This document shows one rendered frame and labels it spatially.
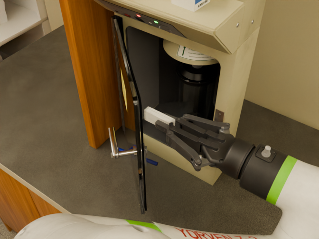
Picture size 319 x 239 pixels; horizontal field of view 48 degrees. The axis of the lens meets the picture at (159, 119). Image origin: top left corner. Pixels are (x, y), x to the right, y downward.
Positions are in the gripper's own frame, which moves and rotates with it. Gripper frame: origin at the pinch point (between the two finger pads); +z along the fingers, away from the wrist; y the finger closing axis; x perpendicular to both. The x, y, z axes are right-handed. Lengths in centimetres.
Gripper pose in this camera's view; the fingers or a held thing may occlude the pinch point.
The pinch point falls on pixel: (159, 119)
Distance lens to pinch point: 75.7
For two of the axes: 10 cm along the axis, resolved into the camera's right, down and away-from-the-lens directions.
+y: -5.7, 5.8, -5.8
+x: 0.0, 7.1, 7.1
